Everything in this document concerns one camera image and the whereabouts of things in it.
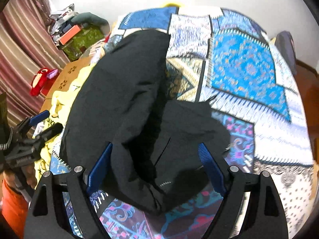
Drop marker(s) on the blue patchwork bed quilt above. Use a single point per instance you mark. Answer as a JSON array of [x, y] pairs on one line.
[[229, 56]]

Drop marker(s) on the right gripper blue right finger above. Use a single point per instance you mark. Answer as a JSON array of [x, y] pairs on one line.
[[212, 169]]

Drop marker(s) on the orange sleeve forearm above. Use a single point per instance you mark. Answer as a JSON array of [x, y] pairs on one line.
[[14, 209]]

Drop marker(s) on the pile of papers and clutter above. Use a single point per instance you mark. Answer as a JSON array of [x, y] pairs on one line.
[[61, 22]]

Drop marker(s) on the red plush toy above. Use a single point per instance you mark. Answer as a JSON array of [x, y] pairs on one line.
[[43, 81]]

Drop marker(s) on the striped red gold curtain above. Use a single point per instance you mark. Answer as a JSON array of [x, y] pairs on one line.
[[26, 47]]

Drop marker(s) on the brown cardboard paw box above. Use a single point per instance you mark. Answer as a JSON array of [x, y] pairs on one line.
[[63, 81]]

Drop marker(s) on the person's left hand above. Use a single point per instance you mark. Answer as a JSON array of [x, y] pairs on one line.
[[22, 180]]

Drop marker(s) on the yellow duck fleece garment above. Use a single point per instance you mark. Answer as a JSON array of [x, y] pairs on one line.
[[61, 104]]

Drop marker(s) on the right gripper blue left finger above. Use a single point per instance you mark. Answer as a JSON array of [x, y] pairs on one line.
[[95, 174]]

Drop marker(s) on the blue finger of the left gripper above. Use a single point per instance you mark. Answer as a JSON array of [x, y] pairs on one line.
[[50, 132], [39, 118]]

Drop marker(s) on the black hooded sweatshirt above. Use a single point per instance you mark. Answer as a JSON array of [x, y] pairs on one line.
[[154, 163]]

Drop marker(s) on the orange box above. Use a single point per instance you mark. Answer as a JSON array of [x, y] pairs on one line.
[[69, 34]]

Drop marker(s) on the yellow foam tube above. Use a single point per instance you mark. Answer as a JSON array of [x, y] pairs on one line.
[[172, 5]]

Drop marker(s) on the grey purple backpack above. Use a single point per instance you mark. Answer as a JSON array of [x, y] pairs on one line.
[[285, 44]]

